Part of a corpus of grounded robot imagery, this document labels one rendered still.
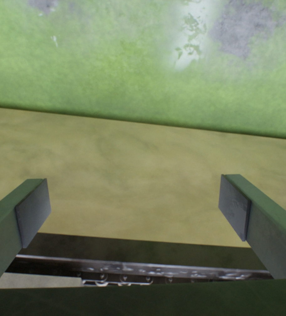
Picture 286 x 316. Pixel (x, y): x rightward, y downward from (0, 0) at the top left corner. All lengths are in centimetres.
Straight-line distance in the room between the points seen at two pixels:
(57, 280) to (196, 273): 36
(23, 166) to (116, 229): 41
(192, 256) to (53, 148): 63
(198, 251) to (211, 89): 76
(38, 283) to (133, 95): 85
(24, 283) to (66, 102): 84
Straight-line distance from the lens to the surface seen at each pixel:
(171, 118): 121
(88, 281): 74
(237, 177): 17
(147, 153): 93
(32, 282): 65
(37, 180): 17
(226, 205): 16
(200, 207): 79
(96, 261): 65
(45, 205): 17
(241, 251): 76
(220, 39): 111
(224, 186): 16
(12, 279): 67
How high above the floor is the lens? 104
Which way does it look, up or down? 49 degrees down
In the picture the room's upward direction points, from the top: 179 degrees counter-clockwise
